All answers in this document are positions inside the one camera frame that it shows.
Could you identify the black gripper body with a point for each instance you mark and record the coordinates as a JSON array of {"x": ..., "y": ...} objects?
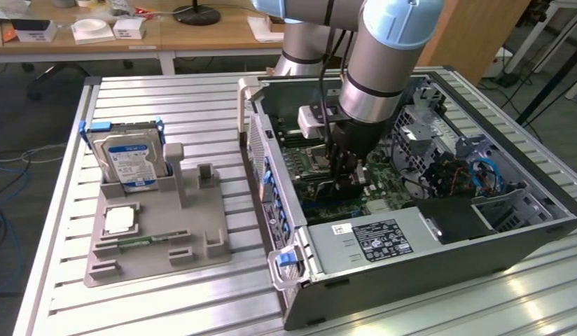
[{"x": 359, "y": 140}]

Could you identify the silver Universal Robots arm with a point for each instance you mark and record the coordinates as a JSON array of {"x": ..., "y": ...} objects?
[{"x": 377, "y": 70}]

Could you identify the CPU socket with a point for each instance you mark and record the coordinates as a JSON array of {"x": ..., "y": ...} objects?
[{"x": 316, "y": 157}]

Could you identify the green motherboard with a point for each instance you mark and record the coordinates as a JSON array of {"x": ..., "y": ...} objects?
[{"x": 387, "y": 189}]

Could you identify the perforated metal disk bay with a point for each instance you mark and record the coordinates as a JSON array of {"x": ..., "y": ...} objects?
[{"x": 412, "y": 140}]

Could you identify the grey power supply unit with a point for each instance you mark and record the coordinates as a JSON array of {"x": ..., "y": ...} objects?
[{"x": 335, "y": 252}]

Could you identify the white paper stack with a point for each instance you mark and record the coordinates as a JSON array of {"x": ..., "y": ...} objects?
[{"x": 265, "y": 31}]

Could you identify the black open PC case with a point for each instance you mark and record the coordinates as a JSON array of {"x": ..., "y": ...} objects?
[{"x": 409, "y": 297}]

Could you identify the wooden cabinet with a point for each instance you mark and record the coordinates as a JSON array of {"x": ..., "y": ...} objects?
[{"x": 465, "y": 35}]

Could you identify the grey printed parts rack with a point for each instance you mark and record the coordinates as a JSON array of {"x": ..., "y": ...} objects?
[{"x": 153, "y": 217}]

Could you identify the wooden desk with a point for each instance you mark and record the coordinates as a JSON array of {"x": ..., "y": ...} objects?
[{"x": 200, "y": 38}]

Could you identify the black slanted stand pole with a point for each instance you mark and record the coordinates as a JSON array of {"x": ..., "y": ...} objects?
[{"x": 551, "y": 78}]

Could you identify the green RAM stick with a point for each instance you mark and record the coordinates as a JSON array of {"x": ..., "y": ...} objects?
[{"x": 144, "y": 241}]

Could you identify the silver CPU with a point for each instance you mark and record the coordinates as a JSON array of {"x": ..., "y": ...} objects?
[{"x": 119, "y": 220}]

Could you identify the black round lamp base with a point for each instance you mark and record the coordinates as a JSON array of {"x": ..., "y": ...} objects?
[{"x": 195, "y": 15}]

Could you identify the white labelled box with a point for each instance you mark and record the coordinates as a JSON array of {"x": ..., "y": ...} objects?
[{"x": 129, "y": 29}]

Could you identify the white box with black top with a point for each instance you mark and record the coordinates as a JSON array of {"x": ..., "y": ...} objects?
[{"x": 33, "y": 31}]

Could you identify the orange notebook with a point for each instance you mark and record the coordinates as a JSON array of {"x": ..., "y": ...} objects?
[{"x": 9, "y": 35}]

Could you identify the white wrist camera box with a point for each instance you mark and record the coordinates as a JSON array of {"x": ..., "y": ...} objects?
[{"x": 312, "y": 122}]

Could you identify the hard disk with blue bracket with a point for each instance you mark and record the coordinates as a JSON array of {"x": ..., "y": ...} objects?
[{"x": 129, "y": 157}]

